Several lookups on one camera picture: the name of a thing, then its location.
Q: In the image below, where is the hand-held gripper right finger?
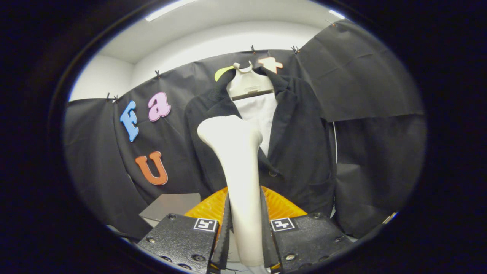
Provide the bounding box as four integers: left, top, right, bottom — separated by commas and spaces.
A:
260, 186, 352, 274

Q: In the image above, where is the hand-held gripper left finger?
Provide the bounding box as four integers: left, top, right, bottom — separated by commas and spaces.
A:
138, 186, 232, 274

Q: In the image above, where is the grey drawer cabinet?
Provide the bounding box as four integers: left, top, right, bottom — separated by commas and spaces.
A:
139, 193, 201, 228

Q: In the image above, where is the white garment steamer head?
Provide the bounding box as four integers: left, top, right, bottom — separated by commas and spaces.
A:
197, 115, 265, 267

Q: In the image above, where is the black button jacket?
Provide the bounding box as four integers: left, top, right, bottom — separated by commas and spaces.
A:
184, 67, 337, 217

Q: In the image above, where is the white plastic hanger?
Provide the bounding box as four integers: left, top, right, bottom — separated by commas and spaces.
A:
227, 61, 274, 101

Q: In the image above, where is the black backdrop cloth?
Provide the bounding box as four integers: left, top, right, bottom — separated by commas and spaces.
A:
64, 18, 427, 240

